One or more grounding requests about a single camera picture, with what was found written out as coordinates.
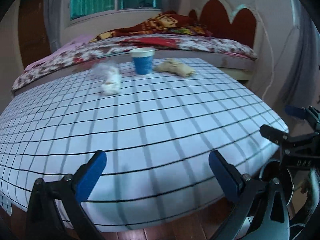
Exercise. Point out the grey curtain left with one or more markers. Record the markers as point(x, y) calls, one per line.
point(55, 20)

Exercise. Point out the brown wooden door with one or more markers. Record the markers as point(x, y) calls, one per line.
point(32, 35)

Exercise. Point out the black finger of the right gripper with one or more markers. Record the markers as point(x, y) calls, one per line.
point(277, 136)

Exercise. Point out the white tissue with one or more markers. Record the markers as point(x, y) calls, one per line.
point(112, 81)

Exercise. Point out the black trash bin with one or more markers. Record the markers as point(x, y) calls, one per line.
point(273, 169)

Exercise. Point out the red heart headboard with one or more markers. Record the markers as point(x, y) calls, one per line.
point(239, 24)

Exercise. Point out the clear plastic bag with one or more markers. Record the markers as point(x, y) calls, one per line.
point(101, 68)

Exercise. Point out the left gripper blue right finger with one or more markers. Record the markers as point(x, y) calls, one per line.
point(228, 177)

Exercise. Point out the beige paper bag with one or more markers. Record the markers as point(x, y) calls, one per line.
point(175, 67)

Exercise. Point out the white checkered tablecloth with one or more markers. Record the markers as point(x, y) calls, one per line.
point(157, 134)

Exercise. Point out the blue paper cup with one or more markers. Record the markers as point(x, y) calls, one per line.
point(142, 59)

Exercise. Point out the red patterned blanket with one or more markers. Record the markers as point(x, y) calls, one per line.
point(164, 23)

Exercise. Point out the bed with floral sheet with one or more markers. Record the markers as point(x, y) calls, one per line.
point(79, 52)

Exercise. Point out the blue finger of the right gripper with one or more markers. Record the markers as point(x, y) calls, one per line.
point(296, 112)

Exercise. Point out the person right hand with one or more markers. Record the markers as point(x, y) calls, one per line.
point(311, 187)

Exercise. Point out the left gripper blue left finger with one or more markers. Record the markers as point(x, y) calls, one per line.
point(86, 177)

